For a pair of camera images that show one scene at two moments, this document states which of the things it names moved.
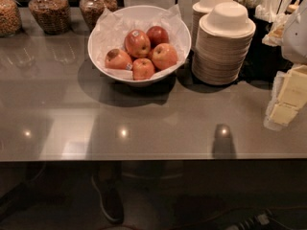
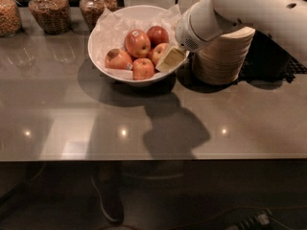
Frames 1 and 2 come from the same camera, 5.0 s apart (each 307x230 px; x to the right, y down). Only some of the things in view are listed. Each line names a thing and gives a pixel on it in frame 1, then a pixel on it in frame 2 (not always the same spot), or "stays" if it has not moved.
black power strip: (260, 219) stays
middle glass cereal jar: (51, 9) stays
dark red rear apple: (157, 34) stays
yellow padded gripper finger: (289, 96) → (172, 57)
